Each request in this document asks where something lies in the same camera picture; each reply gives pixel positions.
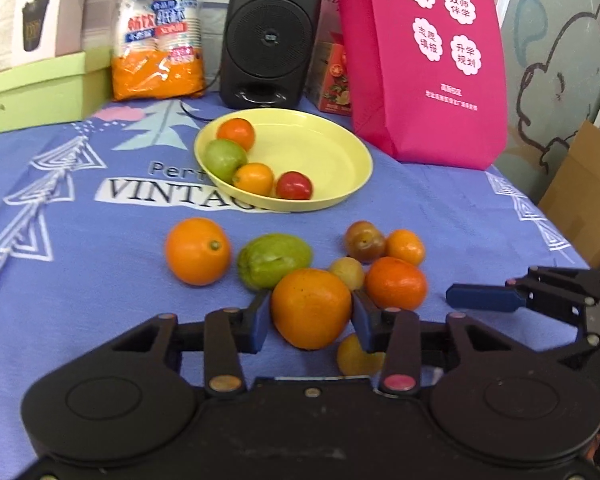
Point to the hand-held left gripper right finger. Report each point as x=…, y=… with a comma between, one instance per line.
x=364, y=324

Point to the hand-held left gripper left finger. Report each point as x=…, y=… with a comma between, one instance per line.
x=256, y=322

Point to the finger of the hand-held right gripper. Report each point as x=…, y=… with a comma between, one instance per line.
x=485, y=298

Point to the large orange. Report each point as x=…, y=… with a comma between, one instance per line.
x=311, y=308

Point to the yellow plastic plate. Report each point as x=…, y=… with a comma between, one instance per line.
x=300, y=157

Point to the small yellow fruit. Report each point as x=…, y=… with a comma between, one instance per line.
x=354, y=360

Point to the deep orange tangerine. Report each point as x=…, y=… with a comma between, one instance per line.
x=396, y=282

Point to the small yellow-green plum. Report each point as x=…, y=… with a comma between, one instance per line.
x=346, y=271

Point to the green guava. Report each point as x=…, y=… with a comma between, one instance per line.
x=274, y=260

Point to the dark purple plum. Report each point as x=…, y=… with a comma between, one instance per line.
x=364, y=241

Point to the small orange kumquat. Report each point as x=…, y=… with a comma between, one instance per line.
x=406, y=246

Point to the round orange with green stem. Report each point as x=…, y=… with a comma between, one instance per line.
x=198, y=251

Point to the small red fruit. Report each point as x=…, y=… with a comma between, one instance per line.
x=294, y=185

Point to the brown cardboard box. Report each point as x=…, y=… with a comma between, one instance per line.
x=587, y=200

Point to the small yellow-orange fruit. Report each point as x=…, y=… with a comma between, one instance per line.
x=252, y=179

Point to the small green fruit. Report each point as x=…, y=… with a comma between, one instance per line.
x=222, y=159

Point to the blue printed tablecloth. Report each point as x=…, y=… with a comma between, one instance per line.
x=80, y=240

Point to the red printed carton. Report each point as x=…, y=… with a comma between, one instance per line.
x=332, y=80

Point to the pink non-woven bag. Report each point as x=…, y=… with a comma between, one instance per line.
x=420, y=60

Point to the black speaker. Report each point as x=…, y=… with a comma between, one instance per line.
x=270, y=35

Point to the orange pack of paper cups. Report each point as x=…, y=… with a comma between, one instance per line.
x=155, y=35

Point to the light green box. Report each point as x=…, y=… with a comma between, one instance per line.
x=35, y=92

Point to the stack of pale boxes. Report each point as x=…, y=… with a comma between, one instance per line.
x=99, y=15

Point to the white box with cup print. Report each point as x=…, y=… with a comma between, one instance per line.
x=42, y=20

